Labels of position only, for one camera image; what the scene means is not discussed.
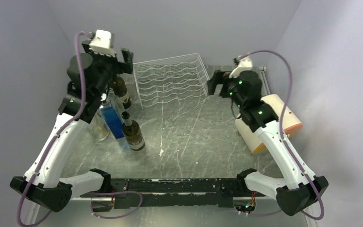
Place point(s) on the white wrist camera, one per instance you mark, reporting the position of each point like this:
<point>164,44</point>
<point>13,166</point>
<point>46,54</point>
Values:
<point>243,63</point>
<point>102,43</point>

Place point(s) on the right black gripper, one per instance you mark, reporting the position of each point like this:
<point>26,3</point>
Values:
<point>218,78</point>

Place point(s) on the blue vodka bottle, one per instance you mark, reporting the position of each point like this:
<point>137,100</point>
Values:
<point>112,120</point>

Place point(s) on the dark bottle silver cap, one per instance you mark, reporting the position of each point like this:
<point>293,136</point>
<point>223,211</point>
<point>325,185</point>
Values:
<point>132,132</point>

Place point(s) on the dark green wine bottle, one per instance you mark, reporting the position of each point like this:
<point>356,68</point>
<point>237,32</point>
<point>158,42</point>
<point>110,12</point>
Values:
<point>118,86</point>

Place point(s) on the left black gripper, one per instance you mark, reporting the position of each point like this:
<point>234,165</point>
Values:
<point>120,67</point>

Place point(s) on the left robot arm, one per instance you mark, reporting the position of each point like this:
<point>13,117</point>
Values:
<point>42,183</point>

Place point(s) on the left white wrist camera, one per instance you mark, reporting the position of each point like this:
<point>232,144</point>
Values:
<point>102,43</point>

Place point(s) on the clear bottle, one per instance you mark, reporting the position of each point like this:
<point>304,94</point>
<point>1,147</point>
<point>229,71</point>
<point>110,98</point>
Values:
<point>99,127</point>

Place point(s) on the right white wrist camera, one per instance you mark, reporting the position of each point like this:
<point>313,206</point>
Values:
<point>243,63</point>

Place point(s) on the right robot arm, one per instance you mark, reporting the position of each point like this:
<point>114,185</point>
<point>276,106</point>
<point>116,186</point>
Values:
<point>300,187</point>

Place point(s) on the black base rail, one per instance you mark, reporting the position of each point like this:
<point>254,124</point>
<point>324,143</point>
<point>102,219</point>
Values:
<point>221,192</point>

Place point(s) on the white wire wine rack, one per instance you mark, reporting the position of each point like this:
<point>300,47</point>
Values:
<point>170,79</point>

